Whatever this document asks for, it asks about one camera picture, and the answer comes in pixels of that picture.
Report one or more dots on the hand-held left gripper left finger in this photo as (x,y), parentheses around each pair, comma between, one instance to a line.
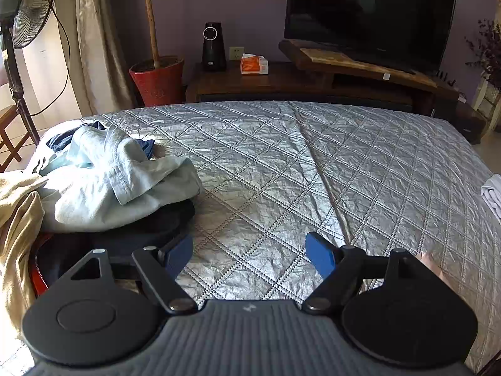
(178,254)

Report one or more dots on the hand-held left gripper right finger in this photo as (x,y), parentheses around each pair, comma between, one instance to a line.
(321,254)

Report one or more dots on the pink garment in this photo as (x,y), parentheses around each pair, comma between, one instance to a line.
(428,264)

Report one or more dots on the black garment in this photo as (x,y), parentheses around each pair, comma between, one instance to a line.
(156,223)

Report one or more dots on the light blue garment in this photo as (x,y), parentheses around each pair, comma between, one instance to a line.
(117,188)

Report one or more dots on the silver quilted bedspread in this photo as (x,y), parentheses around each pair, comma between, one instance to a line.
(274,164)

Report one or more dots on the red-edged dark bag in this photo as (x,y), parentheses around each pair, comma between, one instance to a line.
(36,278)

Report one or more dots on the beige garment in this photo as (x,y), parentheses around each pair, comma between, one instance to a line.
(19,223)

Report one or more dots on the navy blue garment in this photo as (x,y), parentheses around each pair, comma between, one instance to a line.
(62,141)

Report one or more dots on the red plant pot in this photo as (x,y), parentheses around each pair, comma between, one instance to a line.
(156,84)

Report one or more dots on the dark wooden low cabinet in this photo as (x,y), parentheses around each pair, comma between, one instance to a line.
(254,86)

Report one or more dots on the folded white cloth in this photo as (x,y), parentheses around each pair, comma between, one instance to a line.
(492,196)

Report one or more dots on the wooden television riser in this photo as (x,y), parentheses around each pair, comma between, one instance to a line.
(313,60)

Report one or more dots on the orange tissue pack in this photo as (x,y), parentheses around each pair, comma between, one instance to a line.
(252,64)

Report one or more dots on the black cylindrical appliance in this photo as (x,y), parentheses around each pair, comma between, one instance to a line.
(214,53)

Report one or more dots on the wooden chair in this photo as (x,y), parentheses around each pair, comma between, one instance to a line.
(8,115)

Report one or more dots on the long window curtain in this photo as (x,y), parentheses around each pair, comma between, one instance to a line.
(98,47)

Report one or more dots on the white plant stand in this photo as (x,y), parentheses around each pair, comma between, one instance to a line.
(487,102)

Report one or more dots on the green indoor tree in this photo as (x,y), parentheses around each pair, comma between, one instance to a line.
(152,27)

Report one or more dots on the black flat screen television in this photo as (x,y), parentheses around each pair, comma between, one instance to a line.
(372,11)

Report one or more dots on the dried purple plant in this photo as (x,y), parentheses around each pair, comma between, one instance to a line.
(489,51)

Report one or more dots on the black standing fan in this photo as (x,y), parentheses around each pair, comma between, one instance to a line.
(33,8)

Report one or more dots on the white wall outlet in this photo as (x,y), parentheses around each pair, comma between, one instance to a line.
(236,53)

